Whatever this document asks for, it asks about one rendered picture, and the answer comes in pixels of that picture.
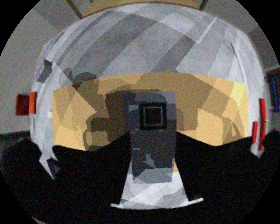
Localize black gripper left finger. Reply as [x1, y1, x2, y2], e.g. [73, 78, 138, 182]
[52, 131, 131, 205]

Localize red-handled awl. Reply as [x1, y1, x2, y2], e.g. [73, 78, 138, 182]
[249, 121, 258, 152]

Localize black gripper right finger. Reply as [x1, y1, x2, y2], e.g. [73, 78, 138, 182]
[175, 131, 253, 201]

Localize orange-handled awl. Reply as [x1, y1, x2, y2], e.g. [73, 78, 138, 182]
[30, 91, 38, 131]

